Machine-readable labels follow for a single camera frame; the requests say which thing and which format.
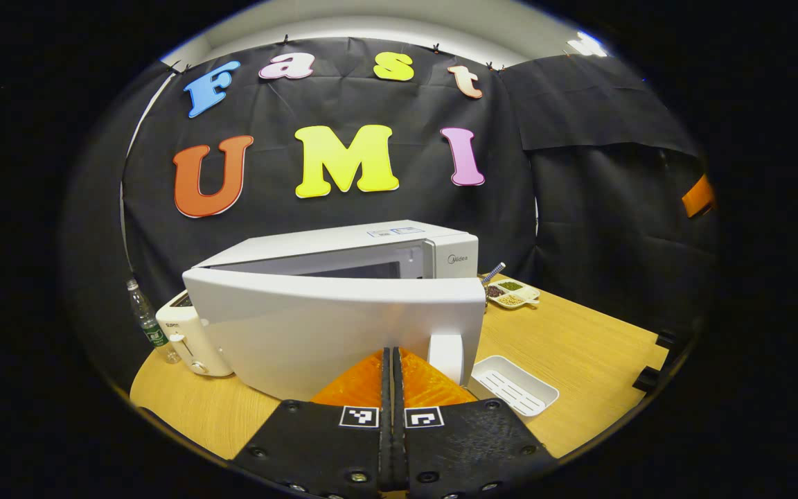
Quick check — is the white toaster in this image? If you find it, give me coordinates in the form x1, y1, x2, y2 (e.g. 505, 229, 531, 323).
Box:
155, 291, 235, 378

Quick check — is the orange object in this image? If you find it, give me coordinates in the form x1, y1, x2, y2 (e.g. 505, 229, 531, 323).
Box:
681, 173, 716, 220

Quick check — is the clear plastic water bottle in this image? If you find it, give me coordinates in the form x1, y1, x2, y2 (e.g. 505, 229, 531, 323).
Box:
126, 279, 182, 365

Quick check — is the white divided food tray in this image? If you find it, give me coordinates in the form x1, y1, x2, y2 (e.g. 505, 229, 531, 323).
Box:
485, 277, 541, 310

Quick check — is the white microwave oven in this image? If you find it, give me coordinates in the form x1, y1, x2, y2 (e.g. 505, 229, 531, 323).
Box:
183, 220, 487, 403

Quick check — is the white rectangular tray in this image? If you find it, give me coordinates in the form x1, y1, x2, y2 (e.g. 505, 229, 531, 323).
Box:
470, 355, 560, 418

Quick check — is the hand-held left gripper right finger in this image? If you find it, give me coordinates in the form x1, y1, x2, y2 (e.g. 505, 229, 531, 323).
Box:
392, 347, 559, 499

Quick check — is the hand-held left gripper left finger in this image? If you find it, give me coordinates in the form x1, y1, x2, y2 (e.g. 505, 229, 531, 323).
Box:
229, 347, 395, 499

